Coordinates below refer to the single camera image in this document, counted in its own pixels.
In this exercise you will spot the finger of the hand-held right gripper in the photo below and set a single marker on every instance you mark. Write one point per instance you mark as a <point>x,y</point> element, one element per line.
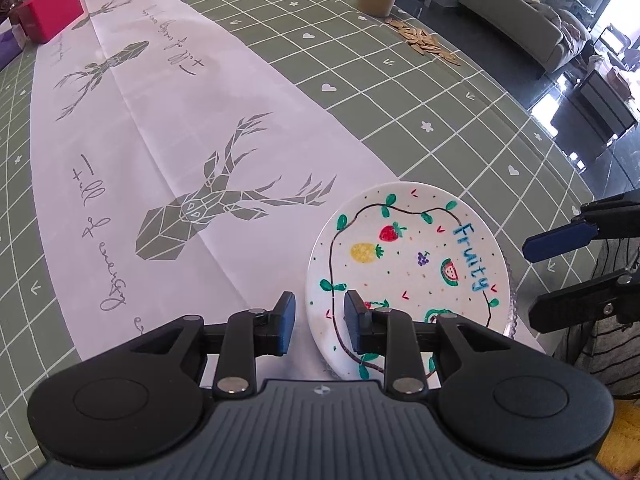
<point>580,302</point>
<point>560,242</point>

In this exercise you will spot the yellow fuzzy fabric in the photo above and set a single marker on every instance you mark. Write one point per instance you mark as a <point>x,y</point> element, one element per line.
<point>622,440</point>

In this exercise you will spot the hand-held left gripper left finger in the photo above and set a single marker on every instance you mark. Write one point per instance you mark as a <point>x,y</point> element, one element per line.
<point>285,322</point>

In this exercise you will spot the white fruit-painted plate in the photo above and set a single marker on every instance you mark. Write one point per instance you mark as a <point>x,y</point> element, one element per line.
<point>410,270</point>

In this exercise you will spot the grey sofa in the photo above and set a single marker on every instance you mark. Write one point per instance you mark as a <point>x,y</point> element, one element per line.
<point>515,25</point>

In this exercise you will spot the pile of wooden chips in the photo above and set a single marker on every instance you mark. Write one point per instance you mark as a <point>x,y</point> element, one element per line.
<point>425,42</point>

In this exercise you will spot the dark low table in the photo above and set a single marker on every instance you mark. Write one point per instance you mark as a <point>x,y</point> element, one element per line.
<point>607,102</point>

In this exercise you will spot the clear patterned glass plate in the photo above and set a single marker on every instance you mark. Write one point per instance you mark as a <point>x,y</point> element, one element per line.
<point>509,305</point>

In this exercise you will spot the purple tissue pack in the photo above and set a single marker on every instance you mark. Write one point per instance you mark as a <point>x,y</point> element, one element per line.
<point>10,47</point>

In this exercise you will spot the pink box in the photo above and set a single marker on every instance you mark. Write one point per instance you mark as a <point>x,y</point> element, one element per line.
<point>50,10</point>

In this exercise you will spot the brown round-topped object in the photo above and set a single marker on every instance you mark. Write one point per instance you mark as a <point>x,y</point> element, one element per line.
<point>11,7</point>

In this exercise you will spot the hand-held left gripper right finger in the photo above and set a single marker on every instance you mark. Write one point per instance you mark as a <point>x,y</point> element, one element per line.
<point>356,322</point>

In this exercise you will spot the person's striped grey clothing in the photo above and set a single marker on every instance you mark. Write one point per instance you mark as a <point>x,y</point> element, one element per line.
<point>600,355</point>

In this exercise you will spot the green checked tablecloth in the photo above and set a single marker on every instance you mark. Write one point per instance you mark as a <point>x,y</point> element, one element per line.
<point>150,110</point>

